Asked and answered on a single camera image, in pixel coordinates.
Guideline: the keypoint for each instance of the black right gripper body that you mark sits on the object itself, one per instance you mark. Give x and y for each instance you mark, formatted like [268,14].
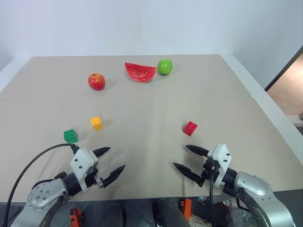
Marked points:
[209,170]

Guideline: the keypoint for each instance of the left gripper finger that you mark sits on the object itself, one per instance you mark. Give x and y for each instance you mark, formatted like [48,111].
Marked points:
[101,151]
[113,176]

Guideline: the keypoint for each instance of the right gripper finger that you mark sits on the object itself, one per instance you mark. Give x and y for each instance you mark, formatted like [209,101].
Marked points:
[197,150]
[187,171]

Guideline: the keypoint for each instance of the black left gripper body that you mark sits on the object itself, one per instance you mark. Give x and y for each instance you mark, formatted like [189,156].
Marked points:
[91,180]

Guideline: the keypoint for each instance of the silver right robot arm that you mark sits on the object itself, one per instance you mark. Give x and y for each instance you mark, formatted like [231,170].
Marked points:
[258,194]

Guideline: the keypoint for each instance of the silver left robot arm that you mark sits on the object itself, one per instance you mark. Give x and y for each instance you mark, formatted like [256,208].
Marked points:
[41,196]

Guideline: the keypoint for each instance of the red toy block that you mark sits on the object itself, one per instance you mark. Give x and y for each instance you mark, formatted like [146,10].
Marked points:
[190,128]

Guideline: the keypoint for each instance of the yellow toy block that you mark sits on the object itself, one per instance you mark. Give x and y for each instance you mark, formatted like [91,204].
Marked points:
[96,123]

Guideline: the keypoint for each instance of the orange plastic part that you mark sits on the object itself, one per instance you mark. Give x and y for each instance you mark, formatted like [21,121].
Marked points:
[187,205]
[75,215]

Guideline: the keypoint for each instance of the green toy block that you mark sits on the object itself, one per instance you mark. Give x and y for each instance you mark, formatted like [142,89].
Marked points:
[70,136]

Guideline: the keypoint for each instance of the dark rounded shape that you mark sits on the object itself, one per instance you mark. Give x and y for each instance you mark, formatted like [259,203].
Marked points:
[171,212]

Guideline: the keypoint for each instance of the beige table cover sheet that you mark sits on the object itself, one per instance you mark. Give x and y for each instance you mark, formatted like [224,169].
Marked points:
[59,75]
[146,132]

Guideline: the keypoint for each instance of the red toy apple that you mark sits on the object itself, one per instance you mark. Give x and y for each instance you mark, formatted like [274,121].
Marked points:
[96,81]

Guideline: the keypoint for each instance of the toy watermelon slice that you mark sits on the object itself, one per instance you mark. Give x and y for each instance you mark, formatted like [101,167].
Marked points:
[140,72]

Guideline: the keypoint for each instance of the green toy apple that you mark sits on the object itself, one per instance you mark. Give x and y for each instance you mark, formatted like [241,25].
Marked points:
[165,67]

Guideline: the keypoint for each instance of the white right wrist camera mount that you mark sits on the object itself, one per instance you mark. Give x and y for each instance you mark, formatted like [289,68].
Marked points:
[221,157]

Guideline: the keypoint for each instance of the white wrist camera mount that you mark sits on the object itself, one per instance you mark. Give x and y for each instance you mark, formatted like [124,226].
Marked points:
[81,160]
[221,157]

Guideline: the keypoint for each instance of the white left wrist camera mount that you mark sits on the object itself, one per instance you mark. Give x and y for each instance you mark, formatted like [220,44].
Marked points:
[81,160]

